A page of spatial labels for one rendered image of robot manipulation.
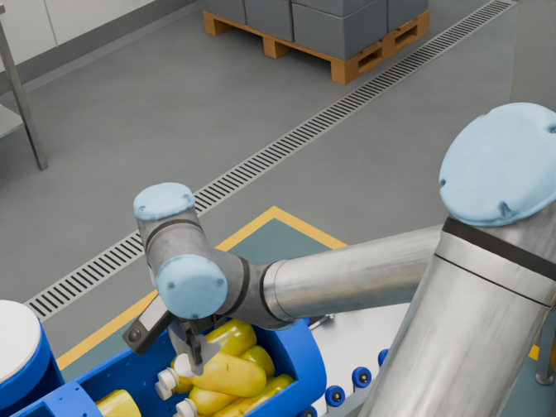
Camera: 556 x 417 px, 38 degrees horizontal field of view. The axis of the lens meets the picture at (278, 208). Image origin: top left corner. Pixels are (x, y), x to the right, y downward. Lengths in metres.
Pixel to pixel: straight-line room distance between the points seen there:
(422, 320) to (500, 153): 0.16
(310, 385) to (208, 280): 0.52
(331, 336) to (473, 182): 1.22
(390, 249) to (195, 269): 0.27
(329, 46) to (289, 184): 1.04
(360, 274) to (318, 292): 0.08
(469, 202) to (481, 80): 3.99
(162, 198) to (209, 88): 3.58
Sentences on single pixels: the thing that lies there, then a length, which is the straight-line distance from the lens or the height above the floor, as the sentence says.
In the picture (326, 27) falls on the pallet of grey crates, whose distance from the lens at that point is 4.57.
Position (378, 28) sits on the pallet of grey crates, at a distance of 4.75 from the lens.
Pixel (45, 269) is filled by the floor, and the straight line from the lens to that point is 3.71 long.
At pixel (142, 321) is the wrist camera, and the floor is 1.39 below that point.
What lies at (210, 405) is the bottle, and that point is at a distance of 1.60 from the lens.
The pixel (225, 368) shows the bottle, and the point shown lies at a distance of 1.47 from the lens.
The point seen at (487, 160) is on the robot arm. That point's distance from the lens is 0.70.
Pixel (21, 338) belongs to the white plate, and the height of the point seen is 1.04.
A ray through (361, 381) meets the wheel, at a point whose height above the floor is 0.96.
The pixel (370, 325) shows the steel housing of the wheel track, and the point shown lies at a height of 0.93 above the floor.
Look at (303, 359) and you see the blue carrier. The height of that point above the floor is 1.16.
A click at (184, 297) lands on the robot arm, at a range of 1.11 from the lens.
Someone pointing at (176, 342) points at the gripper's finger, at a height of 1.29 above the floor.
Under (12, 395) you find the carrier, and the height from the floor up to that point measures 0.98.
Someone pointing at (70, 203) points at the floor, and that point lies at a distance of 4.05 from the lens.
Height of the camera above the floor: 2.32
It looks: 38 degrees down
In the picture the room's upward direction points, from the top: 7 degrees counter-clockwise
